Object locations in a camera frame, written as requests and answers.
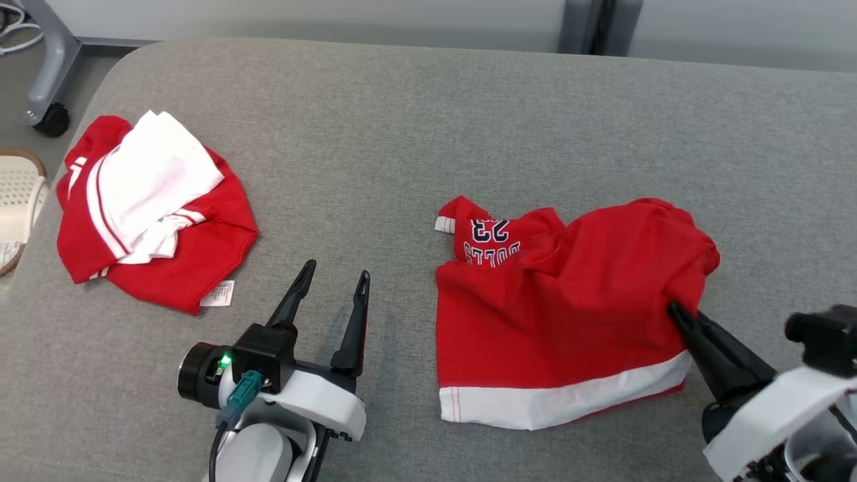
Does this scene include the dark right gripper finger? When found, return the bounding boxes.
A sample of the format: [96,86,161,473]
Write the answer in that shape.
[668,301,747,404]
[693,312,779,394]

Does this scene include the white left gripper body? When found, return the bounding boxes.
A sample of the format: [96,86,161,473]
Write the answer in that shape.
[258,361,368,443]

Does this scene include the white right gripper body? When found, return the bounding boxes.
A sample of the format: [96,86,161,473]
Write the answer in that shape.
[700,365,857,482]

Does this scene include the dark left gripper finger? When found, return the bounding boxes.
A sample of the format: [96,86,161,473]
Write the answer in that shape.
[266,260,317,329]
[331,270,371,374]

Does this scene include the red Bulls 23 jersey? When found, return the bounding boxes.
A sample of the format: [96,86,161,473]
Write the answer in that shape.
[56,110,259,315]

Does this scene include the white laundry basket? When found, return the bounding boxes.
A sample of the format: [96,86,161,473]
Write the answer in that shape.
[0,150,52,278]

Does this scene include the black caster wheel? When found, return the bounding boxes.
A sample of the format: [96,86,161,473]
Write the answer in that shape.
[33,102,72,139]

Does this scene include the grey cart leg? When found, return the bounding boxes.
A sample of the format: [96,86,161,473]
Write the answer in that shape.
[19,0,82,128]

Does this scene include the teal left camera connector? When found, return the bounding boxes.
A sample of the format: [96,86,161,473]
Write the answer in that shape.
[216,370,263,429]

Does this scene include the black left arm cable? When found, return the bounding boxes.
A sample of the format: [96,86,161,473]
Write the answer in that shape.
[208,418,232,482]

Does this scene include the grey partition post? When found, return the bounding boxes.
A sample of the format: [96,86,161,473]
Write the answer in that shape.
[558,0,645,56]

